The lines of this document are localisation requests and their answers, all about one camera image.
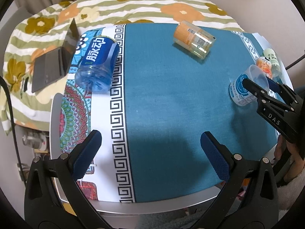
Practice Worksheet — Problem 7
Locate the white blue label plastic cup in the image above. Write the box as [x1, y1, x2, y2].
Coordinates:
[229, 65, 269, 106]

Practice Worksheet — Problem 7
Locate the green label clear cup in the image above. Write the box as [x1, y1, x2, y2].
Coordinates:
[263, 48, 282, 81]

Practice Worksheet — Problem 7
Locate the orange fruit label cup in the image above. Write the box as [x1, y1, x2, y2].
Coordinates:
[256, 56, 273, 79]

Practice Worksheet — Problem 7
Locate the person's right hand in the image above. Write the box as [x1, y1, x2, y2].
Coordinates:
[273, 134, 303, 184]

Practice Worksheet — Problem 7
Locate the floral striped duvet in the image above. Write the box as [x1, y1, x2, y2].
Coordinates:
[1, 0, 241, 132]

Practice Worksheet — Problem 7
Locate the orange label glass jar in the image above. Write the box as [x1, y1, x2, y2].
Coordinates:
[173, 21, 216, 60]

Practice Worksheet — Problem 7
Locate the teal patterned tablecloth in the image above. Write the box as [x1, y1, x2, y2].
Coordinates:
[59, 23, 287, 203]

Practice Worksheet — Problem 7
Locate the black laptop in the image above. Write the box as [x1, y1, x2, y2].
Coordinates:
[31, 19, 80, 93]

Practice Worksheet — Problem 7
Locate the blue label plastic bottle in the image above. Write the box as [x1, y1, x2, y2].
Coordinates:
[75, 36, 119, 94]

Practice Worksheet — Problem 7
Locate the black cable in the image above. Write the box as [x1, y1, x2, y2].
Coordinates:
[0, 76, 26, 187]

